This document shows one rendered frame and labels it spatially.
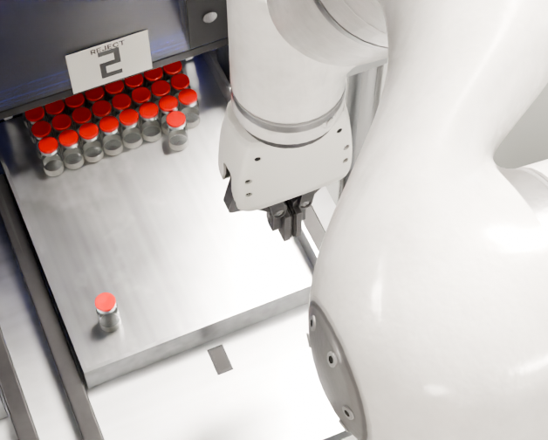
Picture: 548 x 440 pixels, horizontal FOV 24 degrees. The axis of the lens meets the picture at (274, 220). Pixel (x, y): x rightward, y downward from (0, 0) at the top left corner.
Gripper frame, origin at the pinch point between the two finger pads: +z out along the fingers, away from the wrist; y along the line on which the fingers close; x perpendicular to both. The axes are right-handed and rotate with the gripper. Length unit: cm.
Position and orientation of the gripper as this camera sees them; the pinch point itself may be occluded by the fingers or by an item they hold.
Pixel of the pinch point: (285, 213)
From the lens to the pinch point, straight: 107.8
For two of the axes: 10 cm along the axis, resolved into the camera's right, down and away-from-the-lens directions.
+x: 3.9, 7.8, -4.8
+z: 0.0, 5.3, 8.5
